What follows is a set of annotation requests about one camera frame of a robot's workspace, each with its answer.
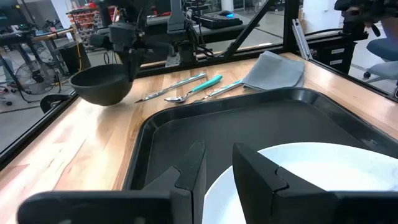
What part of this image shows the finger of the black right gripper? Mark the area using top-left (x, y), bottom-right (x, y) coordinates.
top-left (123, 55), bottom-right (141, 83)

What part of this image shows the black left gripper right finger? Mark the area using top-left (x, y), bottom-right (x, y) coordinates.
top-left (231, 142), bottom-right (339, 224)

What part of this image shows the silver aluminium bar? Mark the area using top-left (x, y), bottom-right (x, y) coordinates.
top-left (291, 18), bottom-right (313, 60)

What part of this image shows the mouse with blue light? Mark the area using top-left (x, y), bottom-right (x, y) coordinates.
top-left (217, 9), bottom-right (236, 19)

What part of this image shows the black box on floor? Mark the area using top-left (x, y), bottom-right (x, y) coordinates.
top-left (58, 41), bottom-right (91, 75)

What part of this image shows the knife with striped teal handle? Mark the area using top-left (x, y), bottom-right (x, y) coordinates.
top-left (134, 72), bottom-right (208, 104)

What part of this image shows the black floor fan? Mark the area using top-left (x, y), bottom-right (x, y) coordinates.
top-left (14, 60), bottom-right (59, 96)

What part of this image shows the wooden workbench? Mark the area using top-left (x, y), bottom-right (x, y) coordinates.
top-left (0, 27), bottom-right (76, 44)

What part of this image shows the fork with striped teal handle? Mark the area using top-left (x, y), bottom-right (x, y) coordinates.
top-left (191, 79), bottom-right (244, 105)

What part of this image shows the white round plate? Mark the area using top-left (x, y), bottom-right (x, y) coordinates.
top-left (201, 142), bottom-right (398, 224)

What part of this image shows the black frame bracket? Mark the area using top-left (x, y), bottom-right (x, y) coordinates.
top-left (39, 93), bottom-right (71, 114)

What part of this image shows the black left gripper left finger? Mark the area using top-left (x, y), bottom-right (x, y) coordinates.
top-left (142, 139), bottom-right (207, 224)

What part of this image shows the light grey cloth napkin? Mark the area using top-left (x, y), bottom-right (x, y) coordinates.
top-left (241, 50), bottom-right (306, 92)

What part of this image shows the grey desk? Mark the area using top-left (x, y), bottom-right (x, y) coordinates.
top-left (146, 14), bottom-right (261, 45)

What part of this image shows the black plastic tray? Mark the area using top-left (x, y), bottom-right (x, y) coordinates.
top-left (123, 86), bottom-right (398, 200)

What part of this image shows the black cabinet with white labels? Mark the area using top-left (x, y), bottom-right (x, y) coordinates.
top-left (307, 39), bottom-right (358, 75)

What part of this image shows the shelf with red bins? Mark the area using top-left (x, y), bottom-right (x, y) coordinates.
top-left (67, 2), bottom-right (119, 32)

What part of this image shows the blue office chair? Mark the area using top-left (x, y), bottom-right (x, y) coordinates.
top-left (363, 37), bottom-right (398, 97)

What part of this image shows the black keyboard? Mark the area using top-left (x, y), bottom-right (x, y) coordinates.
top-left (198, 14), bottom-right (244, 30)

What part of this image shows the black bowl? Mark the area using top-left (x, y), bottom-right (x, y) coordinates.
top-left (69, 63), bottom-right (134, 107)

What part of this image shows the black aluminium table frame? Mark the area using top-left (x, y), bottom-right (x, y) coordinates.
top-left (0, 0), bottom-right (398, 170)

